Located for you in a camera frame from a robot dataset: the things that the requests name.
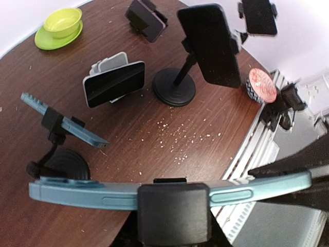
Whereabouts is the white folding phone stand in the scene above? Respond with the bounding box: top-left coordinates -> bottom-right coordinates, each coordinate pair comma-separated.
89,51 -> 129,104

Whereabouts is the pink phone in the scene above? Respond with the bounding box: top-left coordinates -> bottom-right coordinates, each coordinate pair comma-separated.
149,10 -> 168,43

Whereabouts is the green bowl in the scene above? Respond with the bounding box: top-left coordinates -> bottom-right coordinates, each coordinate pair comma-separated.
43,8 -> 82,39

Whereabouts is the far right black stand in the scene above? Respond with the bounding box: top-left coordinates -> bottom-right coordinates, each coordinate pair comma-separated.
235,0 -> 278,44

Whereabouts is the black stand right centre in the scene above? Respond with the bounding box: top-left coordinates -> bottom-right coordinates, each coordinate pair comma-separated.
152,33 -> 241,107

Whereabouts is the white phone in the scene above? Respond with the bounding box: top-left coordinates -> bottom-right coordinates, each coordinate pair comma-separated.
83,61 -> 145,108

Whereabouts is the green plate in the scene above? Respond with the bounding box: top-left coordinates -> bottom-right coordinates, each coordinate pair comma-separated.
34,21 -> 83,50

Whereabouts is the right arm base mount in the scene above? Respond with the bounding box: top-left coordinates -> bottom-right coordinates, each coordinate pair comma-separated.
259,82 -> 307,132

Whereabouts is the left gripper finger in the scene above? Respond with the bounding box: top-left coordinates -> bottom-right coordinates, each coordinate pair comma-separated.
248,140 -> 328,178

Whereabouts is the teal phone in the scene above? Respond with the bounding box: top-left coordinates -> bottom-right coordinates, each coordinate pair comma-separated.
21,93 -> 109,148
29,171 -> 312,211

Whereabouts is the black wedge phone stand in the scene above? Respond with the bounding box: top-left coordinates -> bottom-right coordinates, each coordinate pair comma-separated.
125,0 -> 157,42

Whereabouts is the black phone on stand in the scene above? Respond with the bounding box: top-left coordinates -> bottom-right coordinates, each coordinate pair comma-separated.
177,3 -> 241,89

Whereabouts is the teal phone middle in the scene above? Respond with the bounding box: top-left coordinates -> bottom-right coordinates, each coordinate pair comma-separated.
21,93 -> 109,148

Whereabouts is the teal phone front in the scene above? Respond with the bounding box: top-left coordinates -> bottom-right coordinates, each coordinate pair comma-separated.
29,171 -> 312,211

